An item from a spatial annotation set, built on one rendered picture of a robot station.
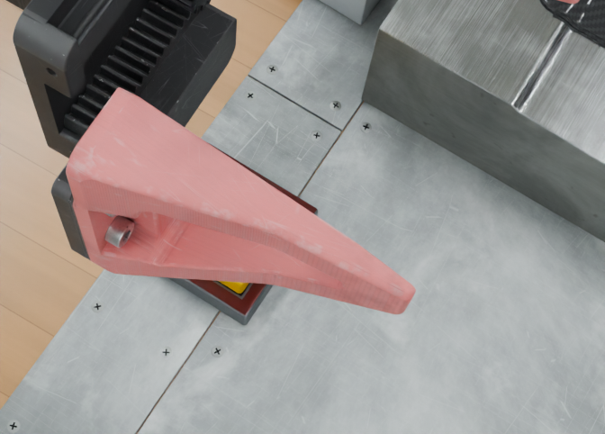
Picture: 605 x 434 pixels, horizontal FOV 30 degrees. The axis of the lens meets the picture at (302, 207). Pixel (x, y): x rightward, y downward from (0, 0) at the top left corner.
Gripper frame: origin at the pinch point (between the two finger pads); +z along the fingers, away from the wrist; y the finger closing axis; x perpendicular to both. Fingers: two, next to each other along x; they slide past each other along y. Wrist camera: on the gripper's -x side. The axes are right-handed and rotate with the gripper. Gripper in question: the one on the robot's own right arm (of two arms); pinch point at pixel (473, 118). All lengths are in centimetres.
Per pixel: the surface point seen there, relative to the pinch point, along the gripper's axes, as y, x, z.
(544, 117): 19.1, 31.3, 2.6
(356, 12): 23.7, 38.9, -10.9
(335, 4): 23.8, 39.4, -12.5
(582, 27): 25.7, 31.7, 2.0
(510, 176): 18.6, 38.6, 2.7
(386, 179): 15.0, 40.1, -3.8
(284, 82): 17.5, 40.2, -12.5
